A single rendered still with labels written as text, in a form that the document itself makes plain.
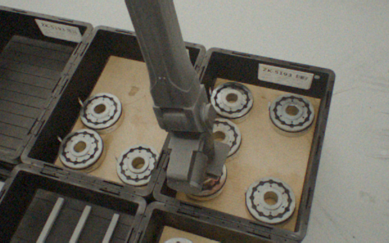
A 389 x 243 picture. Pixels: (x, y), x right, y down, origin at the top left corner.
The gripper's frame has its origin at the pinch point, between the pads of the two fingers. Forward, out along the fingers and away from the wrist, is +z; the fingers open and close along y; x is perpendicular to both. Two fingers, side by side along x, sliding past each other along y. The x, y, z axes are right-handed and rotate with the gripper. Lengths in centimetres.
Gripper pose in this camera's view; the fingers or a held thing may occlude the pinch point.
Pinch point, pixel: (202, 169)
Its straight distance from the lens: 88.5
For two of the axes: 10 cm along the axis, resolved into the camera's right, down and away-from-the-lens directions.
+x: 3.5, -8.5, 4.0
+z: 0.8, 4.5, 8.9
